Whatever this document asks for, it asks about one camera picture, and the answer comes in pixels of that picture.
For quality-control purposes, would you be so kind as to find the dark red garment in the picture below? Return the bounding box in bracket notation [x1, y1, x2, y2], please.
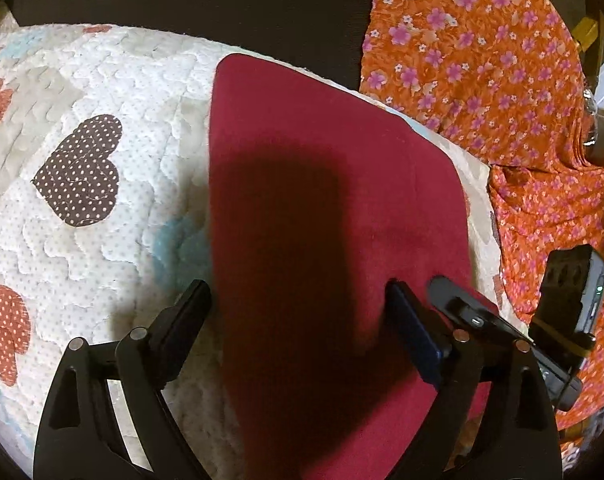
[208, 53, 500, 480]

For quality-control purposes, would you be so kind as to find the yellow wooden furniture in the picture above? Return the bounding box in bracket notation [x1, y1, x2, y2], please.
[539, 0, 604, 56]

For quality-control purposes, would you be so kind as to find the white quilted heart blanket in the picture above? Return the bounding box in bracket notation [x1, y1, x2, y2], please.
[0, 5, 530, 480]

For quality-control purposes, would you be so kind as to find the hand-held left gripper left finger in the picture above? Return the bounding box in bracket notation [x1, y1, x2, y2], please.
[33, 279, 213, 480]

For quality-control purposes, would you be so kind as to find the orange floral cloth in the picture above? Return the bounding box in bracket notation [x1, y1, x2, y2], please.
[358, 0, 604, 432]

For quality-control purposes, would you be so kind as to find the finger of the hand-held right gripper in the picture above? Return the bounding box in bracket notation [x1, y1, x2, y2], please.
[427, 275, 535, 347]

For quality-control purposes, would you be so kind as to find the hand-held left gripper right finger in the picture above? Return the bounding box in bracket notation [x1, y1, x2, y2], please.
[386, 280, 564, 480]

